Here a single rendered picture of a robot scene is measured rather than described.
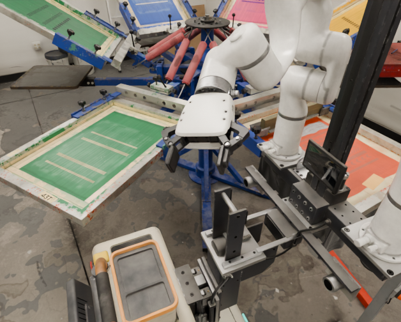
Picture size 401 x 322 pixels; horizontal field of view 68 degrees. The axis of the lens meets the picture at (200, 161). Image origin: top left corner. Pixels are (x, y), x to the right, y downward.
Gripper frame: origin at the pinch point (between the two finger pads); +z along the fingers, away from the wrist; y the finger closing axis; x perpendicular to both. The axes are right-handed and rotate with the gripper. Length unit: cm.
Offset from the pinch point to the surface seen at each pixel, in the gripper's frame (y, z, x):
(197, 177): 75, -100, -177
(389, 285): -50, -10, -100
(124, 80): 109, -123, -81
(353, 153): -38, -64, -86
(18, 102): 339, -190, -155
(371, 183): -43, -45, -80
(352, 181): -36, -45, -79
